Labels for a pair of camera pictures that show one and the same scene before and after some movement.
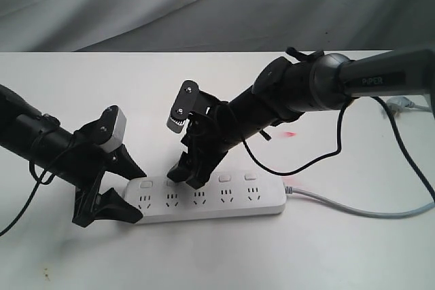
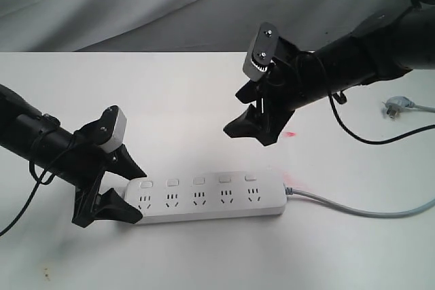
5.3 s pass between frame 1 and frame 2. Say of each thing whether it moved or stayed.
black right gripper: moved
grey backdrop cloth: stayed
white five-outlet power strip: stayed
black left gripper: stayed
